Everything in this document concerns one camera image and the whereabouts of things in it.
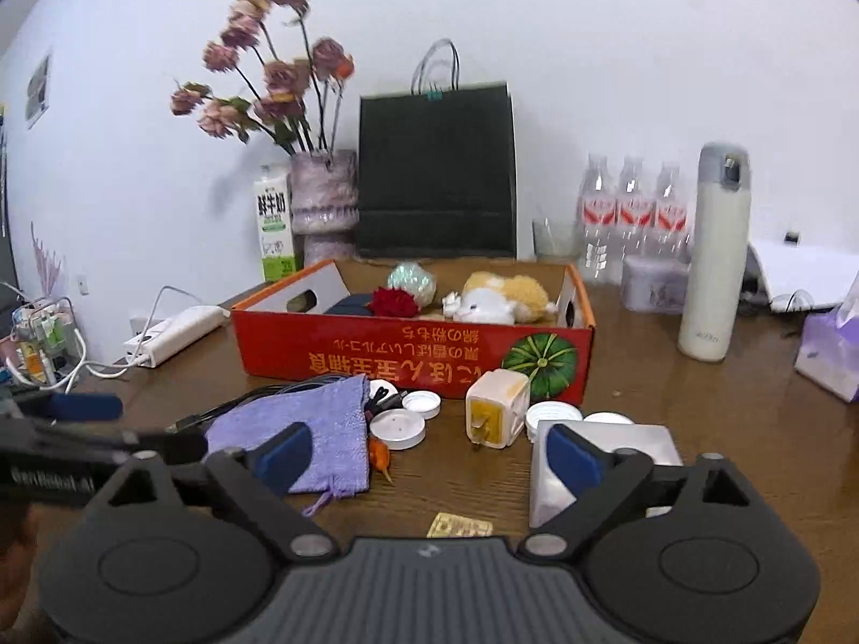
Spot white translucent plastic box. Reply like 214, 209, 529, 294
528, 412, 683, 528

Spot white round container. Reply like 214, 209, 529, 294
526, 400, 584, 443

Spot purple knit cloth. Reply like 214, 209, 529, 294
205, 375, 370, 517

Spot cream power adapter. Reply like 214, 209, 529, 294
464, 369, 530, 449

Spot black braided cable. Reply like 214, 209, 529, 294
163, 374, 405, 434

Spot small white round lid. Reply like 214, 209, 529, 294
402, 390, 442, 420

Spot navy blue pouch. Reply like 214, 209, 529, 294
325, 294, 373, 317

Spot white orange hamster plush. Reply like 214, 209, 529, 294
441, 272, 558, 326

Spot red rose flower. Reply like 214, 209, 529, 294
367, 288, 421, 318

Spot iridescent ball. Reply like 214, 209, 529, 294
386, 262, 437, 310

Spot red cardboard box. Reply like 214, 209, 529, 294
231, 258, 595, 404

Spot white thermos bottle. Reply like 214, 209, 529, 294
679, 143, 751, 362

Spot lavender tin box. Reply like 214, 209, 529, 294
620, 254, 689, 316

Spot green white milk carton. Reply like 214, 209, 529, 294
253, 164, 297, 282

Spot clear glass cup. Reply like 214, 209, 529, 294
532, 217, 579, 263

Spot water bottle left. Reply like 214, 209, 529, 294
578, 154, 617, 282

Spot water bottle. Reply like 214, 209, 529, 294
616, 157, 654, 260
652, 163, 689, 259
578, 154, 617, 282

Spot water bottle right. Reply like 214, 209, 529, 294
652, 163, 689, 259

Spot water bottle middle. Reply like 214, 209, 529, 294
616, 157, 654, 260

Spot purple ceramic vase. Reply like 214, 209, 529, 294
288, 150, 360, 268

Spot purple tissue pack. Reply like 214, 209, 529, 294
794, 282, 859, 404

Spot black paper bag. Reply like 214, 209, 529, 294
355, 38, 517, 259

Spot dried pink flowers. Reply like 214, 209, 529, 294
169, 0, 355, 156

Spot white charging cable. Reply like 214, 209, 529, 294
0, 280, 228, 394

